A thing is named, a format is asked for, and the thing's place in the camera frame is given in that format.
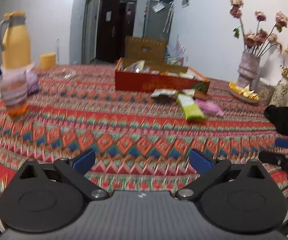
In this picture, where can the yellow ceramic cup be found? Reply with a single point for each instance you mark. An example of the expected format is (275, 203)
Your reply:
(47, 61)

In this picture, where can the pink snack pack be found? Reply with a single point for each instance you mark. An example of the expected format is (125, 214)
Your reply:
(210, 108)

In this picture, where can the clear plastic cup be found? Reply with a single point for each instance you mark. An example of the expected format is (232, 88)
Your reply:
(14, 93)

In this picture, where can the pink textured vase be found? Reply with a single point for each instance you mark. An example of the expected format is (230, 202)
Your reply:
(248, 69)

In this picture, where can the dark entrance door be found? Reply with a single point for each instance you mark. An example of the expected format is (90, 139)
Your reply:
(116, 21)

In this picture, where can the green snack bar pack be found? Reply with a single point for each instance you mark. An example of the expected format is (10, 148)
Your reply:
(191, 110)

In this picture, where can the silver yellow striped snack bag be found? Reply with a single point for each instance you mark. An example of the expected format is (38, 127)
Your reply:
(136, 67)

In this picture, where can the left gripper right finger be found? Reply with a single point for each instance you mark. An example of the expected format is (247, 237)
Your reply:
(211, 171)

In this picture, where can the floral white vase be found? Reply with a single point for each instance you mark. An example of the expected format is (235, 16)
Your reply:
(279, 96)

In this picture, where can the red cardboard snack box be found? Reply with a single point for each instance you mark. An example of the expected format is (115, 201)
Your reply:
(158, 76)

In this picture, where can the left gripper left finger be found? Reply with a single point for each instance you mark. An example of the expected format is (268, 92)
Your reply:
(72, 172)

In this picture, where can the white biscuit snack packet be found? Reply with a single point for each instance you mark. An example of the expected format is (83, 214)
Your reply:
(171, 93)

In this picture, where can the patterned red tablecloth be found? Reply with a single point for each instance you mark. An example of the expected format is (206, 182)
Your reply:
(140, 144)

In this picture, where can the dried pink roses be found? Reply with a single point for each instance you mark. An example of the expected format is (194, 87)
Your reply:
(259, 41)

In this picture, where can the yellow thermos jug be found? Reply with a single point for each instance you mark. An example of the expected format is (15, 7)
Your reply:
(15, 41)

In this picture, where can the brown cardboard carton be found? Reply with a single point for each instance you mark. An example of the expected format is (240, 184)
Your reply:
(137, 48)

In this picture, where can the grey refrigerator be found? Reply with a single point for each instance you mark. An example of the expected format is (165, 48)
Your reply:
(157, 19)

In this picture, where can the black fabric bundle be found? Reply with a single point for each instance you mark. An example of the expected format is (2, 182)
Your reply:
(278, 116)

